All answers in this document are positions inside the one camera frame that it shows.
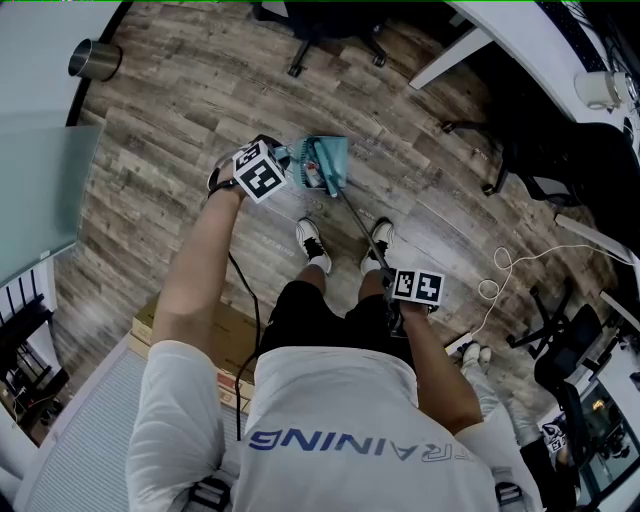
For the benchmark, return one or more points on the person's left shoe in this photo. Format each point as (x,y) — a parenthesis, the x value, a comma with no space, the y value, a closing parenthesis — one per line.
(310,232)

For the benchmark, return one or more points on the black keyboard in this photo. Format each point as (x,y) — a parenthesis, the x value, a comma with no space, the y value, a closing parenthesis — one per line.
(575,35)

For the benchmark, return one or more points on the person's shoe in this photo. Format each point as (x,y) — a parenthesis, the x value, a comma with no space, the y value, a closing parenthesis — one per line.
(382,235)
(310,232)

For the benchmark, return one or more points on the white slatted wall panel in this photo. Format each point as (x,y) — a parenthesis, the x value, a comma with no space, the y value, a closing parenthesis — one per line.
(85,440)

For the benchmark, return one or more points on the black metal railing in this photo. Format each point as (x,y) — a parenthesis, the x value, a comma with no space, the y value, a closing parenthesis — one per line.
(25,325)

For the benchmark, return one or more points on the black mesh office chair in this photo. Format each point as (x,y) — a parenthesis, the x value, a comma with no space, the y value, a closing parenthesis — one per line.
(575,160)

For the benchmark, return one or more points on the teal dustpan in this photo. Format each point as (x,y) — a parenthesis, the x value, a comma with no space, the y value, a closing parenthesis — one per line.
(341,155)

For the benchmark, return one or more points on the person's white shirt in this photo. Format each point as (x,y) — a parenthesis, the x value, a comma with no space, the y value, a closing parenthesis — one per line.
(340,400)

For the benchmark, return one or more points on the teal broom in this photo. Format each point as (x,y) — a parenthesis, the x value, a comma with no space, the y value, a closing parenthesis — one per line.
(326,166)

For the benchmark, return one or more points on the white power strip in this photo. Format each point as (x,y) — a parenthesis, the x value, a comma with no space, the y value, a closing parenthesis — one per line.
(457,345)

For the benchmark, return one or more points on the black headrest office chair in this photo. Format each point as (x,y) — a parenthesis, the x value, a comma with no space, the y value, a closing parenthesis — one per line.
(325,20)

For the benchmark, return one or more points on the person's left leg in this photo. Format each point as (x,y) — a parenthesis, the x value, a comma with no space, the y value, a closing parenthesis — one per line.
(314,277)

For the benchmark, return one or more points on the red label cardboard box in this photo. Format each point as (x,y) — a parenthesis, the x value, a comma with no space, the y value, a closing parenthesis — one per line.
(230,390)

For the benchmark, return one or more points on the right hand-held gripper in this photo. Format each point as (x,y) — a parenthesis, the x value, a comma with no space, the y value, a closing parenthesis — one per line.
(417,287)

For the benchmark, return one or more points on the person's right shoe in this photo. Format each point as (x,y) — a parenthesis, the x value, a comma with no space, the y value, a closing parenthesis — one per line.
(382,235)

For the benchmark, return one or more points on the metal cylindrical bin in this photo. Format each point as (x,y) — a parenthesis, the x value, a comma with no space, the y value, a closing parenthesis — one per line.
(100,62)

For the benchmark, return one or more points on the frosted glass panel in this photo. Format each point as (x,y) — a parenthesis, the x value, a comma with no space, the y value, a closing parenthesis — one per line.
(40,200)

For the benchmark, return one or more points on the person's right leg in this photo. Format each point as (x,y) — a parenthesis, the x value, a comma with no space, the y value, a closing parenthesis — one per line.
(370,287)

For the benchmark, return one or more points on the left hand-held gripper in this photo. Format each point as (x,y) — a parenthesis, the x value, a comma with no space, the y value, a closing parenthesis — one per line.
(260,172)

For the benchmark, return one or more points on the brown cardboard box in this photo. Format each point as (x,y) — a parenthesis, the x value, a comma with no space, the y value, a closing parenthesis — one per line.
(230,325)

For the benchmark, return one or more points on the white office desk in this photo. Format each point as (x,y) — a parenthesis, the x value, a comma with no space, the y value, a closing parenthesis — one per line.
(520,40)

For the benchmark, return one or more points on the person's left forearm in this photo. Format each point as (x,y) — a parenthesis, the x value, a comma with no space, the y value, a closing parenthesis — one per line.
(200,260)

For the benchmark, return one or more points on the person's leg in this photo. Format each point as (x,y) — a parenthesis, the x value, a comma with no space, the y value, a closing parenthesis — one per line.
(370,287)
(314,277)

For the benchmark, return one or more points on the plastic wrapper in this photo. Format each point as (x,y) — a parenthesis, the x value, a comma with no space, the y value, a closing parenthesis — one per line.
(313,174)

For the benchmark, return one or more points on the person's right forearm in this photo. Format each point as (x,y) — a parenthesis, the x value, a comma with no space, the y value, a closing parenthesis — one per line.
(440,370)

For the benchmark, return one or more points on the person's black shorts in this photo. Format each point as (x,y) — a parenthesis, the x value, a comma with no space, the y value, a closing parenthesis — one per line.
(300,320)

